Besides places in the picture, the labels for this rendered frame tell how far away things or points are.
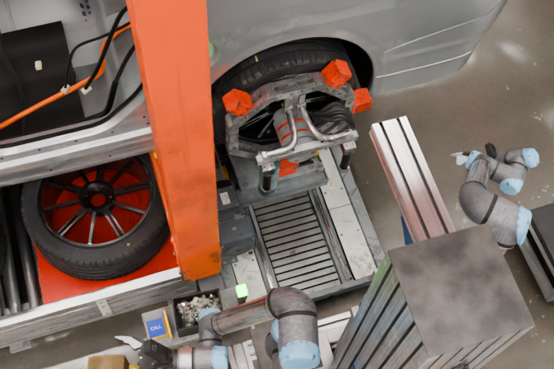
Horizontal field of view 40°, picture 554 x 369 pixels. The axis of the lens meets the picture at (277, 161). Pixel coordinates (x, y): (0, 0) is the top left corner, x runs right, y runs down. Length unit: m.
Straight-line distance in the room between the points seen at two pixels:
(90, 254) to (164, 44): 1.74
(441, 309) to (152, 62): 0.86
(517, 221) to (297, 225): 1.60
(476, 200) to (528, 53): 2.28
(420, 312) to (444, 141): 2.65
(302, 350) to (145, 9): 1.06
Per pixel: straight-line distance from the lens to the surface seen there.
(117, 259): 3.35
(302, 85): 2.98
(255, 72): 2.96
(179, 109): 2.02
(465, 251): 1.76
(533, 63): 4.72
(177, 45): 1.79
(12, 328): 3.52
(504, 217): 2.56
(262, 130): 3.37
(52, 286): 3.61
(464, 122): 4.36
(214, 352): 2.42
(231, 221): 3.47
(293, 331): 2.22
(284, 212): 3.88
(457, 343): 1.69
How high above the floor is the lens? 3.60
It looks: 62 degrees down
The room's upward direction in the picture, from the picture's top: 6 degrees clockwise
